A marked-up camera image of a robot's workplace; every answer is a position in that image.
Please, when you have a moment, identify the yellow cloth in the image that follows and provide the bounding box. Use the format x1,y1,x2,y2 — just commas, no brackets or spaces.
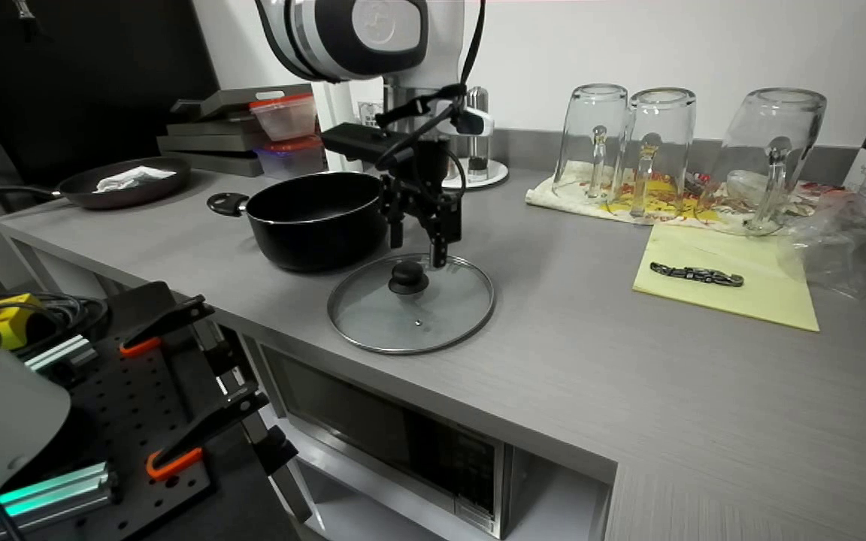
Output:
632,223,822,333

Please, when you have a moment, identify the white round base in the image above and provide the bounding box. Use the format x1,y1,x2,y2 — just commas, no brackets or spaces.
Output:
441,157,510,190

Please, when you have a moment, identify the black pot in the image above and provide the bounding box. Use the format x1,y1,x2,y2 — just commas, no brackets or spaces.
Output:
207,171,393,274

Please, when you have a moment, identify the microwave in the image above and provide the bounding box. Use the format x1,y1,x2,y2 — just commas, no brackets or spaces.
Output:
259,343,536,541

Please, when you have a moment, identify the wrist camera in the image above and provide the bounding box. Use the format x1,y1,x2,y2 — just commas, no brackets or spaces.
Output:
319,122,398,163

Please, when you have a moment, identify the black corkscrew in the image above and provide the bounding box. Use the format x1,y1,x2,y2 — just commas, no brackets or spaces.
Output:
649,261,746,289

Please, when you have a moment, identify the glass lid with black knob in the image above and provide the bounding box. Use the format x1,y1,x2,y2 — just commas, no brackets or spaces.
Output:
326,252,496,355

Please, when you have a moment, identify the black frying pan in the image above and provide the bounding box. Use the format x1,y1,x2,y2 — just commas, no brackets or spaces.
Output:
0,156,192,210

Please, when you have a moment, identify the coil of black cable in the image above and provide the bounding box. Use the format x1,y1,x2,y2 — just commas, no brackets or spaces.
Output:
0,292,111,348

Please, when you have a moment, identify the yellow box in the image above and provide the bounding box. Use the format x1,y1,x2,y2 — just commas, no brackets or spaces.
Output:
0,292,44,351

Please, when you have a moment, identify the large glass beer mug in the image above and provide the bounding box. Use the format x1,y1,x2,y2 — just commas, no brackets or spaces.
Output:
710,87,829,237

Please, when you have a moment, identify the plastic container with red lid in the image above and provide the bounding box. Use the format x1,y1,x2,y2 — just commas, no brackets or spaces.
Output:
256,137,327,180
248,92,319,143

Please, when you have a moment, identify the stack of black trays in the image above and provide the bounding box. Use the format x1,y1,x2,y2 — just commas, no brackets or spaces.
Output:
156,83,315,179

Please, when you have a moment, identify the white crumpled paper towel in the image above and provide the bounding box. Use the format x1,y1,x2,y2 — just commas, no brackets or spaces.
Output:
92,165,177,194

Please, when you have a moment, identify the clear plastic bag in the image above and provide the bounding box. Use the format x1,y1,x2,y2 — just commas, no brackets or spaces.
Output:
776,191,866,301

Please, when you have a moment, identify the microwave door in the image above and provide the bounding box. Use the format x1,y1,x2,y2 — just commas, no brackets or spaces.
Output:
261,345,507,536

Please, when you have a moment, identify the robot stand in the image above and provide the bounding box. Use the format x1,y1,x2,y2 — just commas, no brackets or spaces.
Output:
0,280,315,541

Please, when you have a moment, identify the silver grinder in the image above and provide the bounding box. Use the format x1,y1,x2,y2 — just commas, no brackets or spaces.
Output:
465,86,492,183

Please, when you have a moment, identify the black clamp with orange tip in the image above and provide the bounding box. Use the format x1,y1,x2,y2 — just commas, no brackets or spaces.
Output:
145,390,271,482
118,295,215,358

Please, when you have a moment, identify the patterned dish towel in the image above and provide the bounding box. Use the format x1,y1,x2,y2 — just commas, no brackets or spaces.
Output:
525,160,849,235

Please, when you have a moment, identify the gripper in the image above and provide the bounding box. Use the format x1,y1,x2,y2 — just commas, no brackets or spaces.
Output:
379,135,465,270

